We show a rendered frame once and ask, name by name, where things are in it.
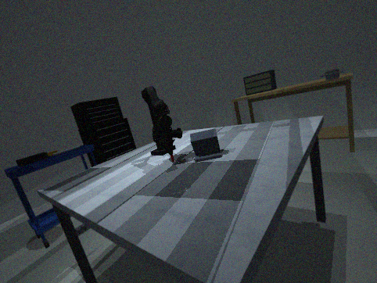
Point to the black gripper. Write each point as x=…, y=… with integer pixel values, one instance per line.
x=165, y=141

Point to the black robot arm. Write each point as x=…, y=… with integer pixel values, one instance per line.
x=158, y=111

